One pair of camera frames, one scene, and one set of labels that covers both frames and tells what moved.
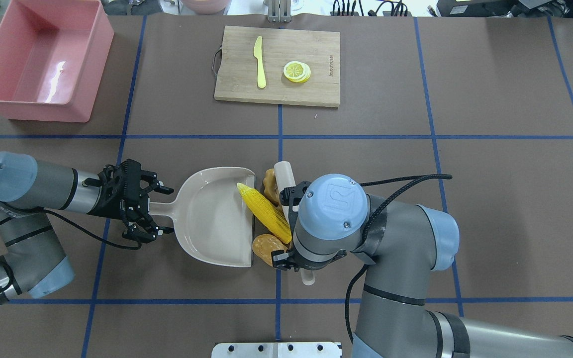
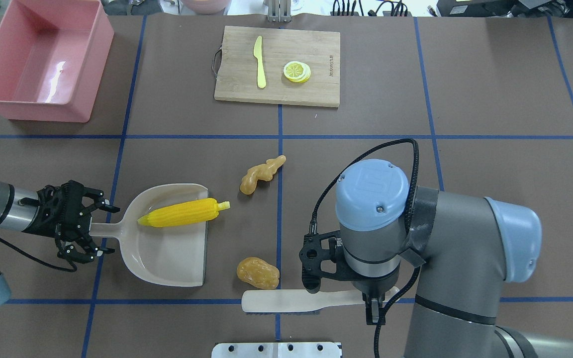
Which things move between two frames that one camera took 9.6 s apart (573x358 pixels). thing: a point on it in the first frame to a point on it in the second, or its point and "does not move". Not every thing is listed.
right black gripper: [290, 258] to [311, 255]
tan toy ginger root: [271, 189] to [263, 172]
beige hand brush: [285, 177] to [301, 300]
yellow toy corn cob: [266, 213] to [189, 212]
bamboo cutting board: [320, 50] does not move
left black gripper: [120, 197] to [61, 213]
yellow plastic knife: [257, 53] does not move
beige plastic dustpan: [211, 217] to [167, 256]
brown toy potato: [263, 244] to [258, 272]
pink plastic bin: [48, 61] does not move
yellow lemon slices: [297, 71] does not move
